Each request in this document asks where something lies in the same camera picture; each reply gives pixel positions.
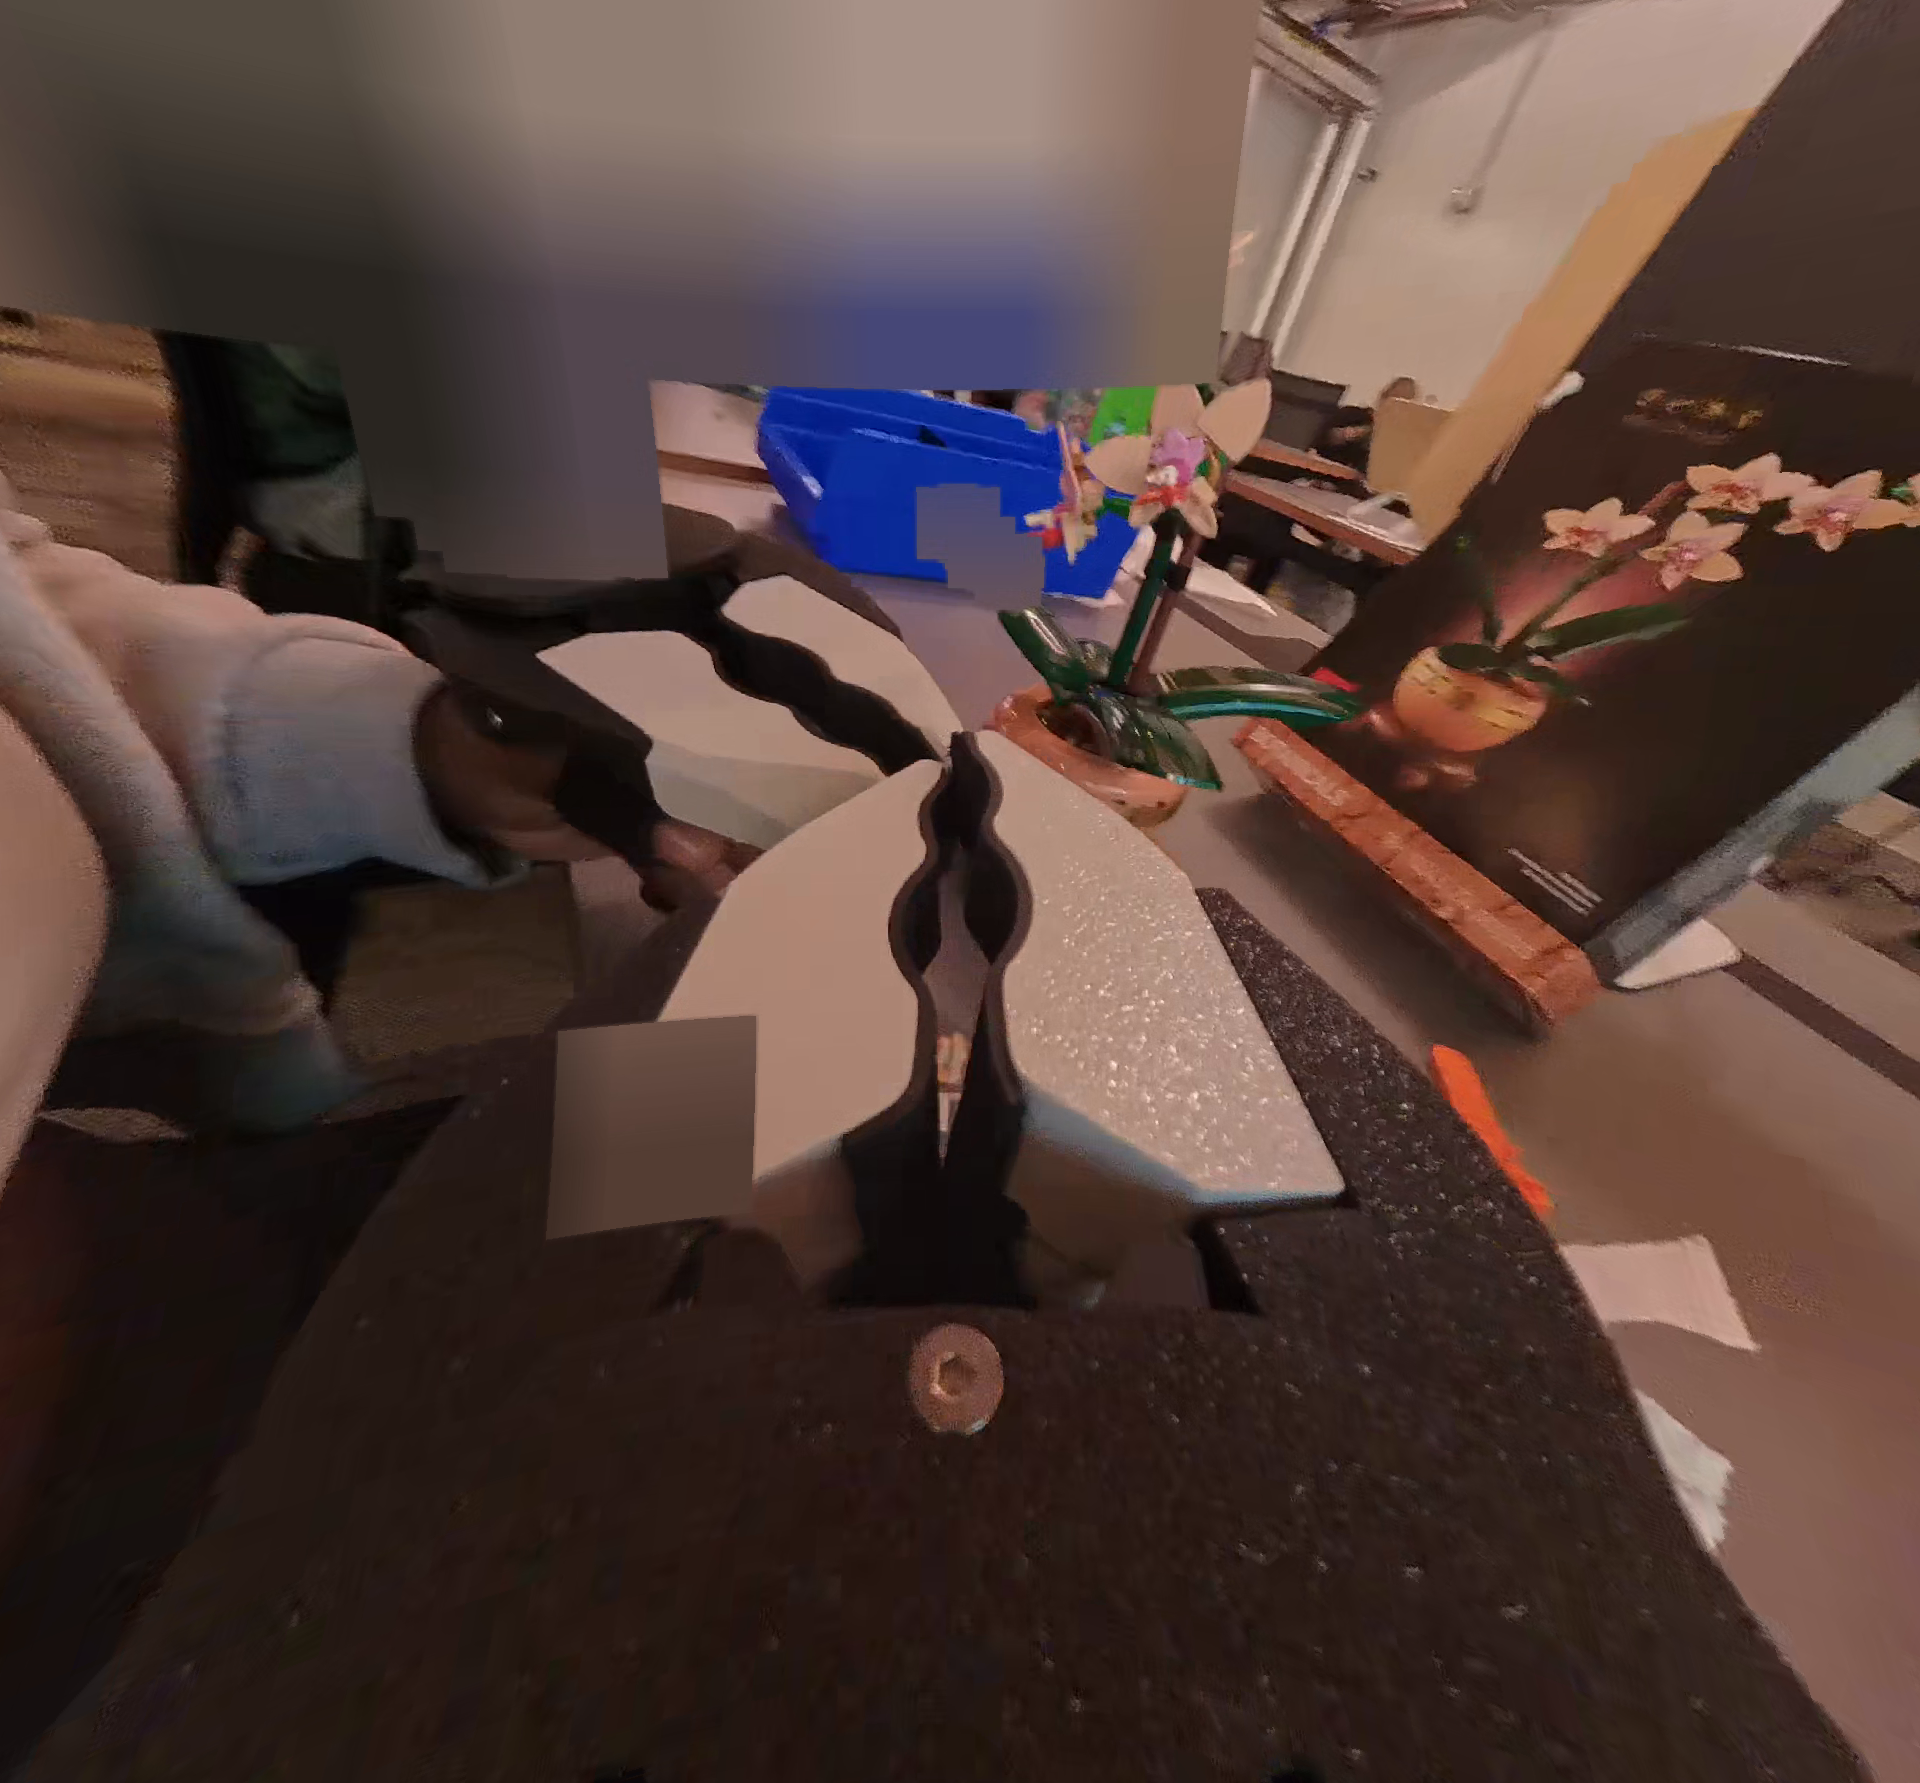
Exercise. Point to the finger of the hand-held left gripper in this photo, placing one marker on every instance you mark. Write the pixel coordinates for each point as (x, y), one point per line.
(705, 764)
(840, 644)

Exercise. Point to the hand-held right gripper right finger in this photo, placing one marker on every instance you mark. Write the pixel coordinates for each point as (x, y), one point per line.
(1140, 1034)

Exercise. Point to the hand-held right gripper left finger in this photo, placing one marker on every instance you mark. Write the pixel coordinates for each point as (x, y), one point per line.
(818, 974)

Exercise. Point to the small tan brick piece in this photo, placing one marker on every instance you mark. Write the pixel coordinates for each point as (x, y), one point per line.
(951, 1070)

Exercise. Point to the person's left forearm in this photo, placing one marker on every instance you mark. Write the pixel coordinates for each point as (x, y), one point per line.
(255, 748)

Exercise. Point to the grey desk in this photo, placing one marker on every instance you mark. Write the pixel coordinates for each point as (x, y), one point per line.
(1724, 1154)

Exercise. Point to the person's left hand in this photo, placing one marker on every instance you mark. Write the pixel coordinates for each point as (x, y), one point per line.
(510, 800)

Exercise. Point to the blue plastic bin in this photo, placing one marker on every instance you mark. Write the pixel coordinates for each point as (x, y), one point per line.
(855, 478)

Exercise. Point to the brick orchid plant model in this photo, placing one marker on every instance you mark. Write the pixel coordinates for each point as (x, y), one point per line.
(1119, 740)

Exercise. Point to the dark cloth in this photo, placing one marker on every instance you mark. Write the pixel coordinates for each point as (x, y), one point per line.
(255, 448)

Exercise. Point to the orange brick separator tool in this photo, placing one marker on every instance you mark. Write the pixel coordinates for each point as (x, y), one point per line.
(1493, 1124)

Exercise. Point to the white paper scrap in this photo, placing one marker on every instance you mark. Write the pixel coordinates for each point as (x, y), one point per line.
(1689, 1468)
(1659, 1296)

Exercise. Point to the black orchid picture box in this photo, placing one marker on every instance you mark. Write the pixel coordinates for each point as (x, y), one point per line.
(1695, 704)

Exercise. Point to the tan cardboard panel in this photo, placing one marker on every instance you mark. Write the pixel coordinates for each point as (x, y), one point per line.
(1574, 312)

